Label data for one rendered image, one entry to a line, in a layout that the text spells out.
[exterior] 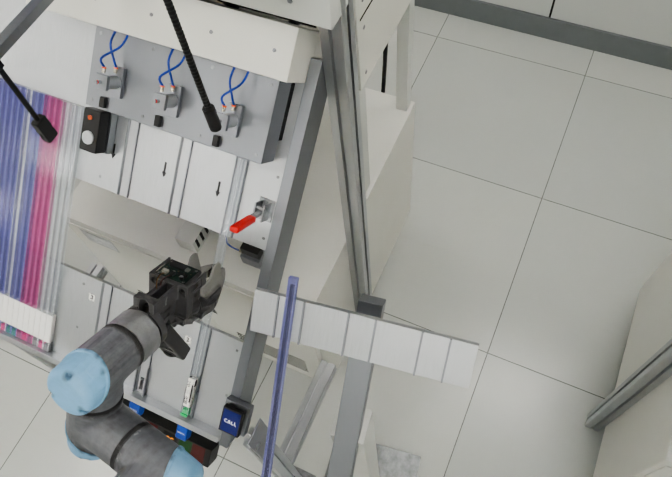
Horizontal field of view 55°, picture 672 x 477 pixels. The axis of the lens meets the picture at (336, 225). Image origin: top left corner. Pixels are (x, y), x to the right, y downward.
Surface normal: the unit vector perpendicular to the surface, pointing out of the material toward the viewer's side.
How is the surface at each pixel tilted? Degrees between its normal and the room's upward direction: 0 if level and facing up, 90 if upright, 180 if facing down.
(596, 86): 0
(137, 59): 44
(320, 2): 90
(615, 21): 90
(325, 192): 0
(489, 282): 0
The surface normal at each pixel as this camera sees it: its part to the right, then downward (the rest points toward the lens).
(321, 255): -0.07, -0.49
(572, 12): -0.41, 0.81
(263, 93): -0.34, 0.20
